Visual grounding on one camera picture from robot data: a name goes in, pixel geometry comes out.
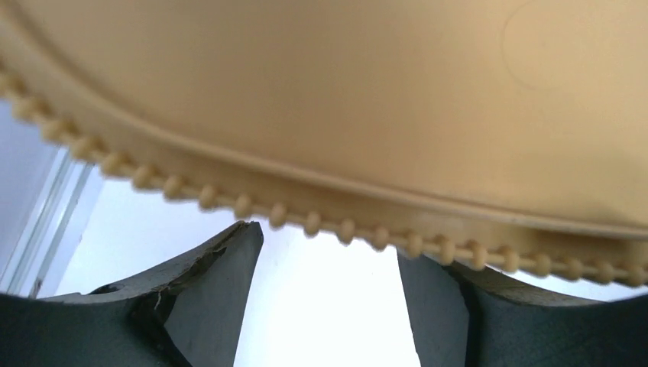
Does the yellow plastic basket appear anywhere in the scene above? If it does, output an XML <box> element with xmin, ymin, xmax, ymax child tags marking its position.
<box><xmin>1</xmin><ymin>1</ymin><xmax>647</xmax><ymax>287</ymax></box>

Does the left aluminium corner post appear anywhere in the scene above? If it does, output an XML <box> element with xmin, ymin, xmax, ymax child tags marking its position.
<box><xmin>1</xmin><ymin>148</ymin><xmax>102</xmax><ymax>298</ymax></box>

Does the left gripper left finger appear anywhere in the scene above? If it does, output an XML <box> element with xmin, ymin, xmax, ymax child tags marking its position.
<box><xmin>1</xmin><ymin>222</ymin><xmax>264</xmax><ymax>366</ymax></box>

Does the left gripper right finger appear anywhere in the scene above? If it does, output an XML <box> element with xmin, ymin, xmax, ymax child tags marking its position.
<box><xmin>397</xmin><ymin>255</ymin><xmax>647</xmax><ymax>366</ymax></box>

